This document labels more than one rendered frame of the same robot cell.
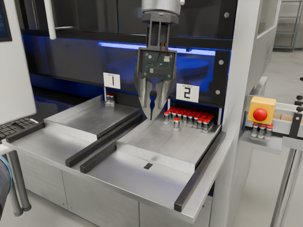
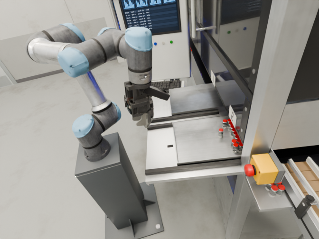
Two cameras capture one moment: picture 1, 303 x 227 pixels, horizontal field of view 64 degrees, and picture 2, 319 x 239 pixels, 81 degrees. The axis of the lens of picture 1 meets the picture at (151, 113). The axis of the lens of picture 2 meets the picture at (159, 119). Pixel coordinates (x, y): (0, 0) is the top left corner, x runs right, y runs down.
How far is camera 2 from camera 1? 0.68 m
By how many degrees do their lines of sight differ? 58
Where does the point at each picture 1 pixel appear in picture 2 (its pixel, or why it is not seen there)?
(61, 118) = (181, 91)
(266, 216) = not seen: outside the picture
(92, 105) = (208, 87)
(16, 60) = (182, 44)
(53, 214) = not seen: hidden behind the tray
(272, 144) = (264, 200)
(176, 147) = (199, 147)
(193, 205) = (153, 178)
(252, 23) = (263, 91)
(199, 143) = (214, 155)
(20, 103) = (181, 69)
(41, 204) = not seen: hidden behind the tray
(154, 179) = (162, 154)
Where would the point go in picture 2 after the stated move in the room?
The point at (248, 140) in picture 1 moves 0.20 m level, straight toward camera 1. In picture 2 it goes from (251, 181) to (199, 190)
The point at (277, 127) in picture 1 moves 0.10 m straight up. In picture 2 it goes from (292, 196) to (302, 179)
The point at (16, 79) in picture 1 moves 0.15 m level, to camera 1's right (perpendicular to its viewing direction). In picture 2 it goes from (180, 56) to (192, 61)
